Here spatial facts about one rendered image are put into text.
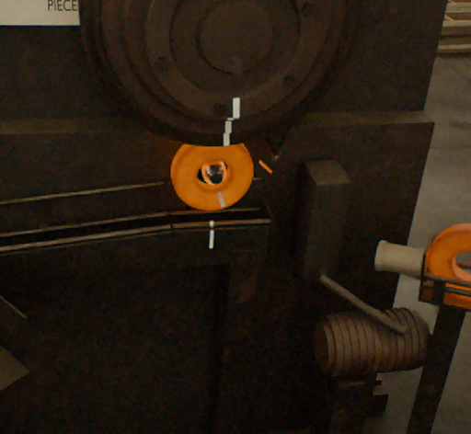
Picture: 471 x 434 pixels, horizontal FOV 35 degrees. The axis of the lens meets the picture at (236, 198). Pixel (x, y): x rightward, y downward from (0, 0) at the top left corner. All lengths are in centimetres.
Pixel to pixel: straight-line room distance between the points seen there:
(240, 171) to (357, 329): 40
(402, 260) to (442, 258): 7
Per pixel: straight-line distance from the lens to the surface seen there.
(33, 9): 136
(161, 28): 115
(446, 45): 491
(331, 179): 144
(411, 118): 158
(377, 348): 152
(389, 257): 146
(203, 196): 140
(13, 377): 127
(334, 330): 150
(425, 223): 294
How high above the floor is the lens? 148
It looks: 31 degrees down
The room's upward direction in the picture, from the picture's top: 5 degrees clockwise
